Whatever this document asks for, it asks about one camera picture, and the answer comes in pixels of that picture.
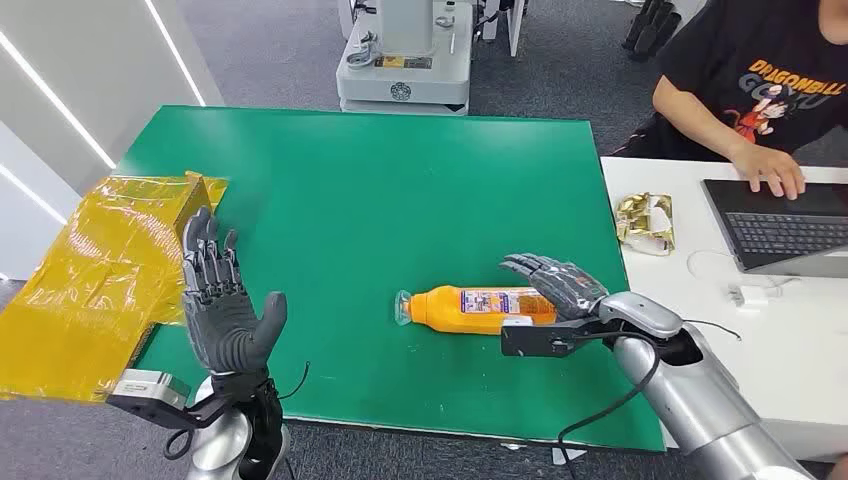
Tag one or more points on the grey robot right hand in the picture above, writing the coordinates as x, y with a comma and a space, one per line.
563, 288

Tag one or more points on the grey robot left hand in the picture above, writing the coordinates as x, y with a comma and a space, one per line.
222, 324

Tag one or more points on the person's right hand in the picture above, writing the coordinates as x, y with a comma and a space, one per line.
772, 169

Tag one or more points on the orange bottle with clear cap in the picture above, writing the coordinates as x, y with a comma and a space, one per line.
464, 311

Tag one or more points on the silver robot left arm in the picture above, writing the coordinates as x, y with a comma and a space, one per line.
215, 447

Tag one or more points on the person's right forearm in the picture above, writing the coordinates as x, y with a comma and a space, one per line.
696, 116

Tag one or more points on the dark grey laptop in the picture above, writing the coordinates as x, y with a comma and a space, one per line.
782, 228

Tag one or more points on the crumpled gold foil wrapper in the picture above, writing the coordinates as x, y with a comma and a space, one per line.
646, 222

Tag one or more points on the person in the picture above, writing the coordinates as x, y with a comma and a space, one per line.
748, 60

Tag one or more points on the white power adapter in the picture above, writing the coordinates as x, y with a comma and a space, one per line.
747, 296

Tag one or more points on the black equipment pile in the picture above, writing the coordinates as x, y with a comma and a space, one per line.
652, 30

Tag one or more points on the green table mat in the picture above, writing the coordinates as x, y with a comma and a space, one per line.
397, 199

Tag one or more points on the grey white machine base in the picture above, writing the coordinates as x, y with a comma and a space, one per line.
404, 73

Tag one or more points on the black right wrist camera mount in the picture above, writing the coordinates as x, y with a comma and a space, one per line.
530, 339

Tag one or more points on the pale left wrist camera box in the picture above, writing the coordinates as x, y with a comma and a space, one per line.
147, 387

